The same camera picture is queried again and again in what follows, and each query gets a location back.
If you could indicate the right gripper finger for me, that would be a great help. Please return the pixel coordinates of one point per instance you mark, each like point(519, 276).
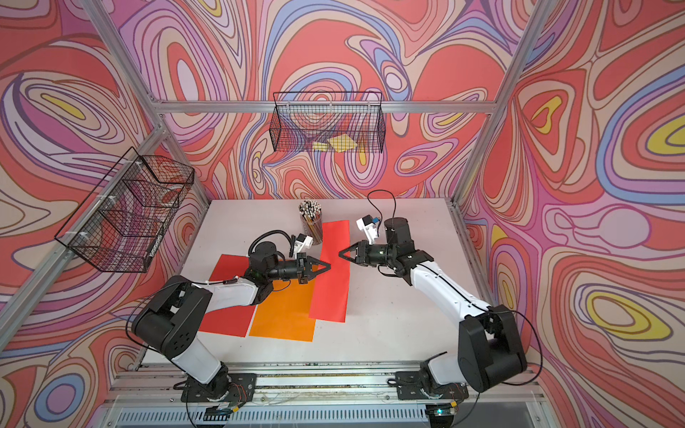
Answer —
point(350, 249)
point(349, 256)

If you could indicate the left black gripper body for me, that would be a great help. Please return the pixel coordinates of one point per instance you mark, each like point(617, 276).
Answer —
point(289, 271)

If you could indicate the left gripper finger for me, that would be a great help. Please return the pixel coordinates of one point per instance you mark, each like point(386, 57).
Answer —
point(312, 274)
point(316, 264)

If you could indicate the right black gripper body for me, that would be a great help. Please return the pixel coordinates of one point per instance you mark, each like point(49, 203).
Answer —
point(372, 255)

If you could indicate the red paper sheet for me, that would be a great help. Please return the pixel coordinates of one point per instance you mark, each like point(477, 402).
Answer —
point(235, 321)
point(331, 292)

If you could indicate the orange paper sheet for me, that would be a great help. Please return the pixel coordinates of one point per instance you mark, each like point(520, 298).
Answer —
point(285, 314)

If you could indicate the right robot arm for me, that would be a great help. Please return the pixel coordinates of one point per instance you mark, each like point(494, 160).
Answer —
point(490, 349)

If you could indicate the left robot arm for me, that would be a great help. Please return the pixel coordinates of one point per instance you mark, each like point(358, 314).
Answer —
point(170, 321)

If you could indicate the pencil cup with pencils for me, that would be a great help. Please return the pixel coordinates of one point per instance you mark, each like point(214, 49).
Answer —
point(311, 217)

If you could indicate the yellow sticky notes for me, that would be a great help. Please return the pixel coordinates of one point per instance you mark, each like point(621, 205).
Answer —
point(338, 144)

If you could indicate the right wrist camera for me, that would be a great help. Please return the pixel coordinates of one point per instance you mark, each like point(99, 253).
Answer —
point(370, 227)

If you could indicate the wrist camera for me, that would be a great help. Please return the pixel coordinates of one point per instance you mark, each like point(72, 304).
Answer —
point(301, 243)
point(370, 227)

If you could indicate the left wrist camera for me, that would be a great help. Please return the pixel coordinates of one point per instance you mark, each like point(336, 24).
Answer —
point(301, 243)

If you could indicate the back wall wire basket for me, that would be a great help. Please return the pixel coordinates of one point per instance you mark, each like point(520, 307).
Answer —
point(302, 117)

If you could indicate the wall wire basket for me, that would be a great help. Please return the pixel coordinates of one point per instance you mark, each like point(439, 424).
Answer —
point(302, 117)
point(122, 223)

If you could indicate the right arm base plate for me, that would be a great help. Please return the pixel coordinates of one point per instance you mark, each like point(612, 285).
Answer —
point(415, 385)

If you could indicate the left wall wire basket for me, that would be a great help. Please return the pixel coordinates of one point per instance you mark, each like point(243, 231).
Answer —
point(122, 223)

